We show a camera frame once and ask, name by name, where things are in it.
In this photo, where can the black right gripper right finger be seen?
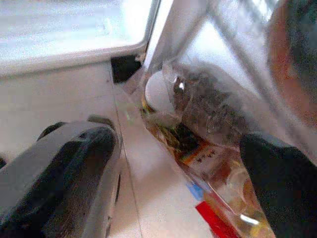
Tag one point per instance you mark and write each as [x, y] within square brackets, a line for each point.
[287, 188]

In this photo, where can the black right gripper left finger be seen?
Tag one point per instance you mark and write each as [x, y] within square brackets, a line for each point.
[62, 178]

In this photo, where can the clear bottle with white cap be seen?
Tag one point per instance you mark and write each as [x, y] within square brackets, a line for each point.
[205, 109]

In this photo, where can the white fridge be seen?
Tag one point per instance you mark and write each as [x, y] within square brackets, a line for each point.
[54, 99]

